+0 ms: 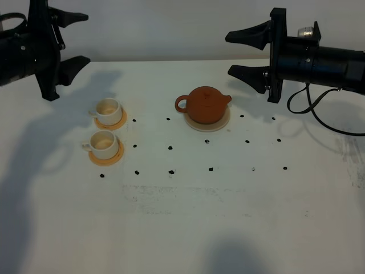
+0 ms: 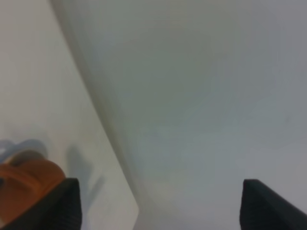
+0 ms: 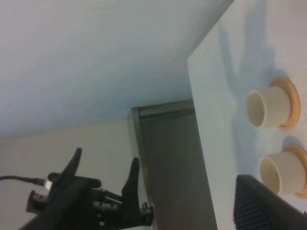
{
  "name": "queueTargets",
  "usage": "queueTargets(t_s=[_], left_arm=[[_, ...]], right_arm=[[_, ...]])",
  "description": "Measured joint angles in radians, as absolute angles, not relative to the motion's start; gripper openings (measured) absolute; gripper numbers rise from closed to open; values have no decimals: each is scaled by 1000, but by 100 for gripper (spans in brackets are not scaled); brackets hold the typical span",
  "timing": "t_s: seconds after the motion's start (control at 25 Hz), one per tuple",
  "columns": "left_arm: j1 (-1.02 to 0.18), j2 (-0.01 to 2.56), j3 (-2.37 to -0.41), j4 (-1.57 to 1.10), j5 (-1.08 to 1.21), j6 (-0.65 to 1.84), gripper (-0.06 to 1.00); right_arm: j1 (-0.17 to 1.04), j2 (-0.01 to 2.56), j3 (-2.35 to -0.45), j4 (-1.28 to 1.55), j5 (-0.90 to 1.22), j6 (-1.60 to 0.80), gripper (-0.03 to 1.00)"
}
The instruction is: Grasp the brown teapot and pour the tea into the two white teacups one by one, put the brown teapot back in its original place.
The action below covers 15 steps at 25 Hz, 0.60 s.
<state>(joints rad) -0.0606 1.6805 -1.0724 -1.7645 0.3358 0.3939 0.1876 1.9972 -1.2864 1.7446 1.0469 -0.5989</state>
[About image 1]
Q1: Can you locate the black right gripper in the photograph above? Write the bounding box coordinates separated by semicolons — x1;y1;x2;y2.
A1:
225;8;287;103

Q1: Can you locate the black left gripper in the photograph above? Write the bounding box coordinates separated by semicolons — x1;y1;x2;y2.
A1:
27;0;91;100

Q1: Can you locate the brown clay teapot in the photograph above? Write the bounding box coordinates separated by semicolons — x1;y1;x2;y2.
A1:
175;86;232;124

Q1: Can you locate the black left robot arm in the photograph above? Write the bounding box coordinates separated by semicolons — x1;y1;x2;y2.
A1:
1;1;91;101

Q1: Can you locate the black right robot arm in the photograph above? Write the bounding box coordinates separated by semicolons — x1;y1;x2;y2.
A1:
225;8;364;103

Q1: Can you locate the beige round teapot coaster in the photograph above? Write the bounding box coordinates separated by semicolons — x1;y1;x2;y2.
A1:
183;107;230;132

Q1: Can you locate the far white teacup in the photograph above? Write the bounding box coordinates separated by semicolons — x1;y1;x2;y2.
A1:
88;98;123;126

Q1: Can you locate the white teacup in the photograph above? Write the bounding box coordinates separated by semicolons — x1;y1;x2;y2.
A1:
82;130;119;160
88;98;123;126

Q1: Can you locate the far orange round coaster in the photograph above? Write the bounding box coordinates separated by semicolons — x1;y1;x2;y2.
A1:
94;108;127;131

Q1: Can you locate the orange round coaster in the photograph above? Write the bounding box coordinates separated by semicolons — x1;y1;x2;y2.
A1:
88;140;124;166
94;108;127;131

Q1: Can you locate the near white teacup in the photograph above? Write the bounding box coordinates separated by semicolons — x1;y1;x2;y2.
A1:
82;130;119;160

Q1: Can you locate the near orange round coaster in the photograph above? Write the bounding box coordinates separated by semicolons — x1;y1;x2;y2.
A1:
88;140;124;166

